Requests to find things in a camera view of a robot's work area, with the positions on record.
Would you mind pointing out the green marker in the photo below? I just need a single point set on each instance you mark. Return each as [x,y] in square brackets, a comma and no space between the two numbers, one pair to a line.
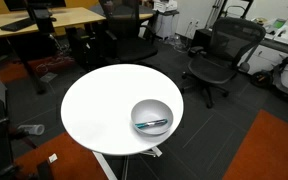
[151,123]

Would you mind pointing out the grey bowl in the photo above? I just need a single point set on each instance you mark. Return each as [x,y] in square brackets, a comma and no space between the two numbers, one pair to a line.
[151,110]

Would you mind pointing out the round white table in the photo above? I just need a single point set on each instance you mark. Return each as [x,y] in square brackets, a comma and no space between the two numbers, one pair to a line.
[96,113]

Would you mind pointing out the black office chair at desk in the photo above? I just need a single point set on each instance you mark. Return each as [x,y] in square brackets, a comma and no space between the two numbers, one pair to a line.
[125,39]

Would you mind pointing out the white cabinet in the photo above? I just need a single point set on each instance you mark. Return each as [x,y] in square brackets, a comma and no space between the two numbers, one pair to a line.
[165,10]

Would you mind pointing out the wooden desk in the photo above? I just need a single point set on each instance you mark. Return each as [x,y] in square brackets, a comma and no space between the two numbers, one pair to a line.
[64,17]

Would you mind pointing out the black mesh office chair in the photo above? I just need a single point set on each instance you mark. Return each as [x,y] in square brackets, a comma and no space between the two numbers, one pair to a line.
[217,63]

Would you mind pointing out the clear plastic bottle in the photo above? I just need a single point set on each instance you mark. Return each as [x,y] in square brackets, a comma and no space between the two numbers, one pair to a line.
[37,129]

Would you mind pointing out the black electric scooter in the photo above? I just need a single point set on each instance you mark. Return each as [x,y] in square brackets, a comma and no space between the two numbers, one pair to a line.
[265,78]

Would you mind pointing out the black monitor stand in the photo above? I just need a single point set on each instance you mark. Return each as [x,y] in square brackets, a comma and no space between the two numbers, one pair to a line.
[38,10]

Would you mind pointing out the black keyboard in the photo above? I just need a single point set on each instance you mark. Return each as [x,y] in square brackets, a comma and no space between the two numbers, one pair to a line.
[18,25]

